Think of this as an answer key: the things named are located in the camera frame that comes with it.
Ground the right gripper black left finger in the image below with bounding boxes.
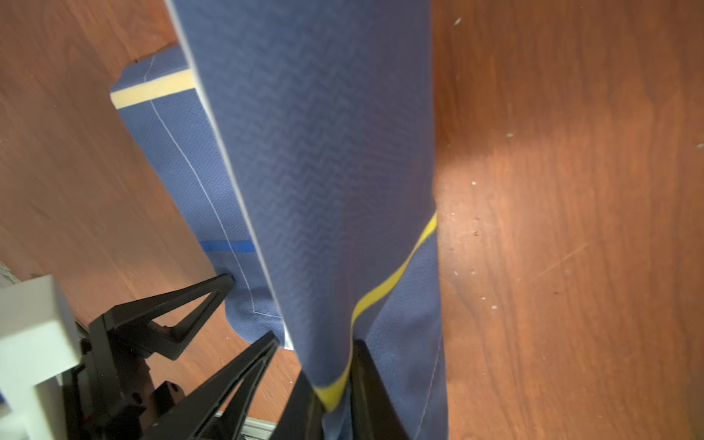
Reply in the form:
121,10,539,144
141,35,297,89
269,372,325,440

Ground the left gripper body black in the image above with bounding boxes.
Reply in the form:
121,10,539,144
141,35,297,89
60,331,185,439

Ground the blue checked pillowcase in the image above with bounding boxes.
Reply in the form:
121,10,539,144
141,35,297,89
111,1,449,439

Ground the aluminium frame rail front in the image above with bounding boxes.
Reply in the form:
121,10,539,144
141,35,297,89
208,412,277,440

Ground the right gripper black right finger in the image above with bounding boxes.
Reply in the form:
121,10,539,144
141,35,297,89
349,340,410,440

